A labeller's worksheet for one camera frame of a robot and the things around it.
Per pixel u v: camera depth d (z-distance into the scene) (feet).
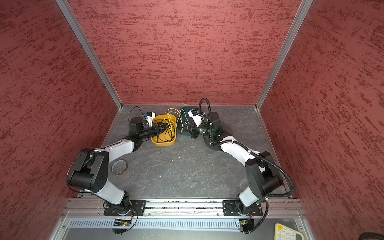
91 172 1.51
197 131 2.39
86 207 2.48
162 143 3.13
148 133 2.60
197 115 2.33
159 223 2.54
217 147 2.08
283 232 2.19
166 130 2.74
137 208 2.42
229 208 2.43
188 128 2.53
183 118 2.80
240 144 1.78
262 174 1.47
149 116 2.72
